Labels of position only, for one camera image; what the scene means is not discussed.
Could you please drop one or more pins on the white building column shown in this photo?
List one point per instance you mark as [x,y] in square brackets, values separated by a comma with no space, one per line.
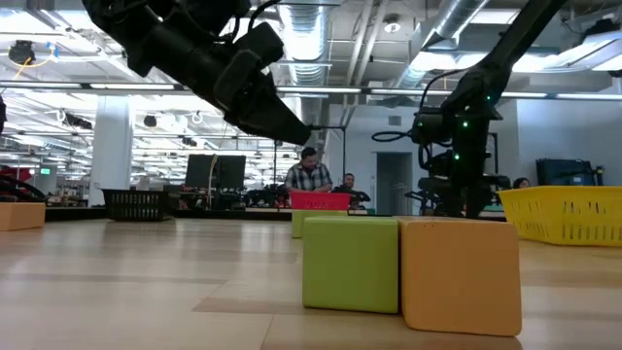
[112,150]

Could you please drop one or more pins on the green arch foam block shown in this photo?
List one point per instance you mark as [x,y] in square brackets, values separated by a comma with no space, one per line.
[316,221]

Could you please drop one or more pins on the orange foam block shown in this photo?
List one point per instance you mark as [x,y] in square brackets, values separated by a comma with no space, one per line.
[22,216]
[459,277]

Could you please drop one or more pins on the person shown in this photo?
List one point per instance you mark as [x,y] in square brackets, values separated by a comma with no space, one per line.
[308,177]
[348,181]
[521,183]

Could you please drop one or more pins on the red plastic basket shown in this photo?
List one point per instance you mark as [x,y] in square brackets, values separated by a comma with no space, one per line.
[321,200]

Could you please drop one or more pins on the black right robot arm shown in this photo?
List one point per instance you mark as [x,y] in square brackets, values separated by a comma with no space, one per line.
[469,146]

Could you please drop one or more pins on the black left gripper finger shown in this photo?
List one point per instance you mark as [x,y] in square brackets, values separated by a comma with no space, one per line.
[291,129]

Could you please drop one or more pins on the yellow plastic basket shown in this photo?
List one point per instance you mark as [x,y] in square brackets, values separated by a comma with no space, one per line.
[563,216]

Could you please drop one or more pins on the green exit sign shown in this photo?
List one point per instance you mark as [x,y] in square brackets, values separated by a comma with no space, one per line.
[45,171]

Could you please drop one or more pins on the black table frame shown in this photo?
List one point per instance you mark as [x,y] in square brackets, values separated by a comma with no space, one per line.
[73,214]

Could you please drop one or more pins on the grey door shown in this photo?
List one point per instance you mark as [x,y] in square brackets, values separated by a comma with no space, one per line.
[393,180]

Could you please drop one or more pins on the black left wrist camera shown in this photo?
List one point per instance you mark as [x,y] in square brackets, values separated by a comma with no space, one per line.
[238,78]

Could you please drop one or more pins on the black computer monitor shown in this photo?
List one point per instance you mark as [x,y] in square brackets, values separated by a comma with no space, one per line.
[199,170]
[232,171]

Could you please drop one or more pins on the black plastic basket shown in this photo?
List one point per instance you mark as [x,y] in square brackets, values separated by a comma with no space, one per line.
[136,205]

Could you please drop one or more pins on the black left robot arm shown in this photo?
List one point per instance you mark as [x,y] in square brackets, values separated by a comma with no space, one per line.
[160,29]

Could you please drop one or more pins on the dark equipment case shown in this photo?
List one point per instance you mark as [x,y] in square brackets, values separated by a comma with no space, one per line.
[563,172]

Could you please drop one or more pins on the round ceiling fixture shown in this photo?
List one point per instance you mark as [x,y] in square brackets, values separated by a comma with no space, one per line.
[392,26]

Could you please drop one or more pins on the black ceiling device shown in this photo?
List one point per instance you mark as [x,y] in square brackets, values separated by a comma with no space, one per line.
[22,52]

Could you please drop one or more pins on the silver ventilation duct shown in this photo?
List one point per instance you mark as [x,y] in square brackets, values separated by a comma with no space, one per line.
[452,19]
[306,39]

